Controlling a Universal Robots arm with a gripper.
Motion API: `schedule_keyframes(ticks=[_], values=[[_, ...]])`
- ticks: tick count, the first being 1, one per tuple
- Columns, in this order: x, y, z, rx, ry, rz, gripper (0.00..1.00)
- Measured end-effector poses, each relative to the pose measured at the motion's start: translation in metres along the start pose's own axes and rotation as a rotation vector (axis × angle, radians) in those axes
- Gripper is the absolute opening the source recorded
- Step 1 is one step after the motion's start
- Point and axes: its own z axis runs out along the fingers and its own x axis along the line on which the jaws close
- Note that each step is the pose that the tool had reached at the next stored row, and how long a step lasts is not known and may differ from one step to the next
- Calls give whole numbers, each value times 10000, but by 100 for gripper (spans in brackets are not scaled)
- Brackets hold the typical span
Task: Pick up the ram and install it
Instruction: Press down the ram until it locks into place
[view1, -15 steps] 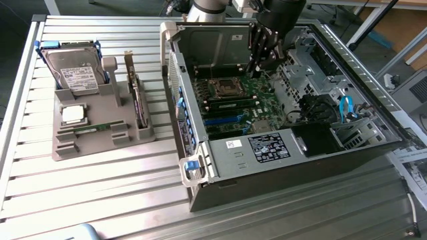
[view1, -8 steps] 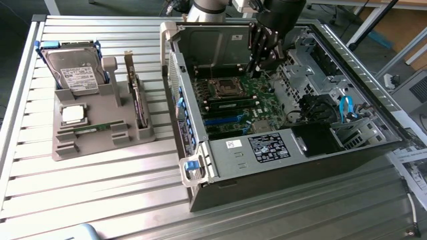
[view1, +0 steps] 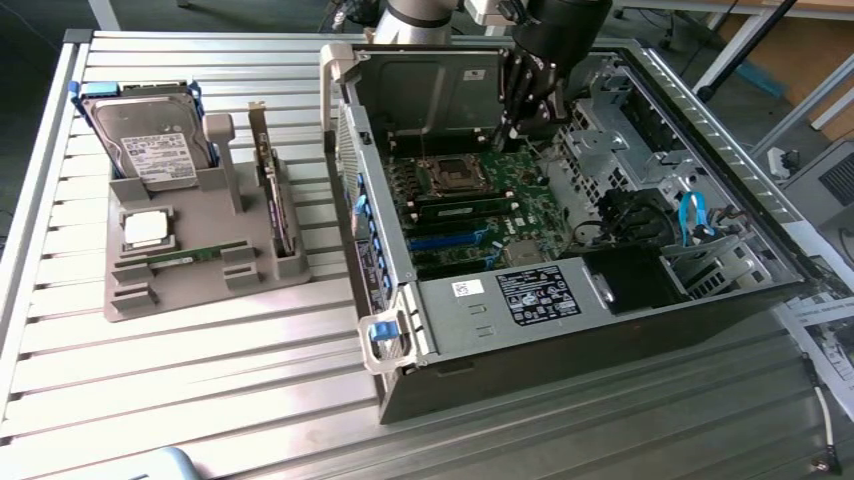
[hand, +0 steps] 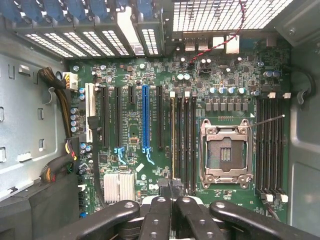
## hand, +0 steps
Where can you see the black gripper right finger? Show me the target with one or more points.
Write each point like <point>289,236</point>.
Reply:
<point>197,225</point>

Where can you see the white rear port block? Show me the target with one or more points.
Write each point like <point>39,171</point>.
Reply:
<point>232,44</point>

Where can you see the silver CPU socket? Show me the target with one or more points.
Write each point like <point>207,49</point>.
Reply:
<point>226,150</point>

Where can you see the green motherboard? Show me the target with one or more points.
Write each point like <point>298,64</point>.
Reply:
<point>165,75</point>

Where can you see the rear fan grille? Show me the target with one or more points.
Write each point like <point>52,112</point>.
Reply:
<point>212,15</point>

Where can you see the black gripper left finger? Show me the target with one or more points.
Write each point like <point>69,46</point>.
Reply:
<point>157,220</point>

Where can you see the blue expansion slot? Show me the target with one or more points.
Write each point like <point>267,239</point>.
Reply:
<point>145,115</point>

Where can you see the thin metal locking lever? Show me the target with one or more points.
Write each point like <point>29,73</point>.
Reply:
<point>267,121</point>

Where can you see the short black expansion slot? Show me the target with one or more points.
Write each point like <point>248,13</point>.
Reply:
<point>131,95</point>

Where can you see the black plastic drive shroud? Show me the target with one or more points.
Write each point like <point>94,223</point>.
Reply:
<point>37,212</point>

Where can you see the silver rear port block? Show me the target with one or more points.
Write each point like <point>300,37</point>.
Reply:
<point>196,43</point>

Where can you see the white expansion slot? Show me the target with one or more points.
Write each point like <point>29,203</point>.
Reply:
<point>90,110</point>

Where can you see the silver finned heat sink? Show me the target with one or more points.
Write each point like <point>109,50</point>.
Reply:
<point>120,187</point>

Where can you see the long black expansion slot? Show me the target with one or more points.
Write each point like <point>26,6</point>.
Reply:
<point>105,115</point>
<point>118,115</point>
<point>160,115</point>

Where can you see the grey metal PC case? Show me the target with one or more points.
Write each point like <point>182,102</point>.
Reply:
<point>25,112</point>

